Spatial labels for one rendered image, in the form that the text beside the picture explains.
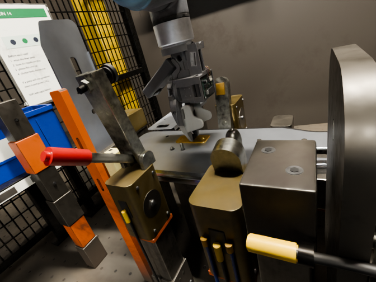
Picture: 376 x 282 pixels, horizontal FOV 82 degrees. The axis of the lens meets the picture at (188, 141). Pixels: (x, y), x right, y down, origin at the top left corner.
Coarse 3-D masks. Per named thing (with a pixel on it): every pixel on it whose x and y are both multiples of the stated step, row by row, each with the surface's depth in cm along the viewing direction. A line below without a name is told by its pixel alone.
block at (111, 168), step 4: (112, 148) 44; (116, 148) 43; (108, 152) 42; (112, 152) 42; (116, 152) 41; (104, 164) 42; (108, 164) 42; (112, 164) 41; (116, 164) 41; (120, 164) 42; (108, 168) 42; (112, 168) 42; (116, 168) 41; (108, 172) 43; (112, 172) 42
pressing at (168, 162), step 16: (240, 128) 54; (256, 128) 52; (272, 128) 49; (288, 128) 48; (144, 144) 59; (160, 144) 56; (176, 144) 54; (192, 144) 52; (208, 144) 50; (320, 144) 39; (160, 160) 48; (176, 160) 47; (192, 160) 45; (208, 160) 43; (320, 160) 34; (160, 176) 42; (176, 176) 40; (192, 176) 39
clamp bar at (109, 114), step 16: (80, 80) 29; (96, 80) 28; (112, 80) 32; (96, 96) 30; (112, 96) 31; (96, 112) 32; (112, 112) 31; (112, 128) 33; (128, 128) 33; (128, 144) 34
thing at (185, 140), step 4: (184, 136) 57; (192, 136) 53; (196, 136) 55; (200, 136) 54; (204, 136) 54; (208, 136) 53; (176, 140) 55; (180, 140) 55; (184, 140) 54; (188, 140) 54; (196, 140) 52; (200, 140) 52; (204, 140) 51
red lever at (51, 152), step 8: (48, 152) 25; (56, 152) 25; (64, 152) 26; (72, 152) 26; (80, 152) 27; (88, 152) 28; (48, 160) 24; (56, 160) 25; (64, 160) 25; (72, 160) 26; (80, 160) 27; (88, 160) 28; (96, 160) 29; (104, 160) 31; (112, 160) 32; (120, 160) 33; (128, 160) 35
